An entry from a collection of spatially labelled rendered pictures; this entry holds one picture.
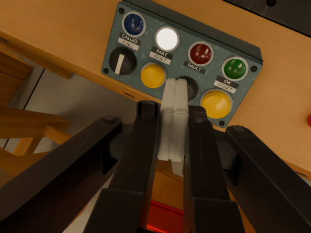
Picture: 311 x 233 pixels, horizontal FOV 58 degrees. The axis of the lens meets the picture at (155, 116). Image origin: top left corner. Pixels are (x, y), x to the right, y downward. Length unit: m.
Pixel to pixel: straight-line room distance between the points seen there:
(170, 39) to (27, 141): 0.88
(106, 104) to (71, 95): 0.16
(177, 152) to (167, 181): 0.27
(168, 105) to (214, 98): 0.13
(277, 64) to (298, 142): 0.09
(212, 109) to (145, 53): 0.09
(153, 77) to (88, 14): 0.12
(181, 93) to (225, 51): 0.11
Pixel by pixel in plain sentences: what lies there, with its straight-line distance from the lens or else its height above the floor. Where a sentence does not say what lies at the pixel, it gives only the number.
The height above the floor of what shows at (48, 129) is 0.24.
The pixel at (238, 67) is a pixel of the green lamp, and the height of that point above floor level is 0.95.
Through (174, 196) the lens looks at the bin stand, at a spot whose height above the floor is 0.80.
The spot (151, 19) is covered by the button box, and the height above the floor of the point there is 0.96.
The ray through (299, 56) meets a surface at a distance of 0.36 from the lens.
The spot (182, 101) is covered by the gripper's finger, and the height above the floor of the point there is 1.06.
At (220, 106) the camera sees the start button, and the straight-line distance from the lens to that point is 0.28.
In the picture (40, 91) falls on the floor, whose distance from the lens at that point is 1.35.
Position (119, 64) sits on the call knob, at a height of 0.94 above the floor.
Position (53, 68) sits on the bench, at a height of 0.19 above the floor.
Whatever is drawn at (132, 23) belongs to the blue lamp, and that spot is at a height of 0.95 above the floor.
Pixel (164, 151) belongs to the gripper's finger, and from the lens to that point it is 0.15.
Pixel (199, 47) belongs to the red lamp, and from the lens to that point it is 0.27.
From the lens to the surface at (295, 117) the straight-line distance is 0.35.
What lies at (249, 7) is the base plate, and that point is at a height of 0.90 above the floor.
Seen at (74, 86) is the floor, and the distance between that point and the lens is 1.29.
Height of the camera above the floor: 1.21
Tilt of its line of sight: 86 degrees down
